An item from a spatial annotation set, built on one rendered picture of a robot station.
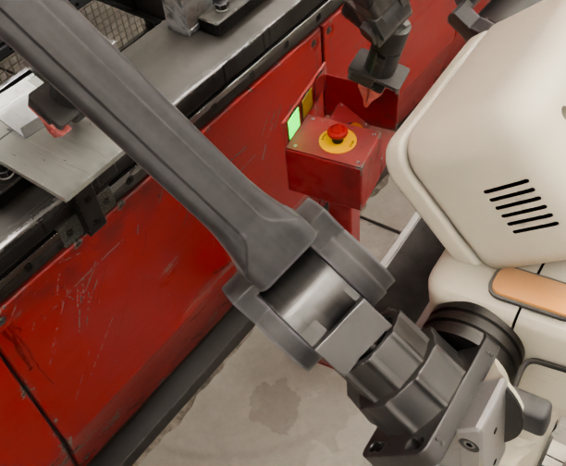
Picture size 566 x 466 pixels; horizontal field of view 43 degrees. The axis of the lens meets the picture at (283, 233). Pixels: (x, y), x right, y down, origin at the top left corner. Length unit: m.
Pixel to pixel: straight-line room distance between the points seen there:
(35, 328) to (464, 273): 0.91
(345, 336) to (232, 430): 1.38
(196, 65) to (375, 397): 1.00
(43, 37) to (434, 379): 0.36
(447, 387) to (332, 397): 1.38
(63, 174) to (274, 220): 0.61
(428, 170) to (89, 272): 0.92
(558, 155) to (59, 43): 0.34
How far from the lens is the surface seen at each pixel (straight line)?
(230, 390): 1.97
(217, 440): 1.91
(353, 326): 0.55
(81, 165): 1.11
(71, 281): 1.37
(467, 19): 0.85
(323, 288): 0.55
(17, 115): 1.24
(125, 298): 1.51
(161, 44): 1.53
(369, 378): 0.56
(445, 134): 0.56
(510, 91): 0.54
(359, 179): 1.36
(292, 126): 1.38
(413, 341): 0.57
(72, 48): 0.49
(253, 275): 0.54
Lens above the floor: 1.72
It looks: 49 degrees down
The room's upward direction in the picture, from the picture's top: 7 degrees counter-clockwise
